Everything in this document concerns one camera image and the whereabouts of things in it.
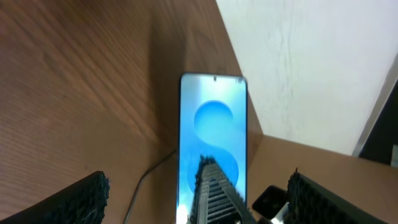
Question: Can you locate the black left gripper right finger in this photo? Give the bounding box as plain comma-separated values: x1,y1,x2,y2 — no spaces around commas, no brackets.
286,171,385,224

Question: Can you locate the blue Galaxy smartphone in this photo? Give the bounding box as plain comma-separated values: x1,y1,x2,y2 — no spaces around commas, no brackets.
176,73,248,223

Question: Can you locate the black USB charging cable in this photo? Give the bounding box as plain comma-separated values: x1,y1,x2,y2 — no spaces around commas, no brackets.
123,148,178,224

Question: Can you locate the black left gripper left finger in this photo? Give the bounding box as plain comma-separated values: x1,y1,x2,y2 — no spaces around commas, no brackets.
1,171,110,224

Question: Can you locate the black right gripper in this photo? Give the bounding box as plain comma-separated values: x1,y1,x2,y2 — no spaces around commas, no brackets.
188,156,288,224

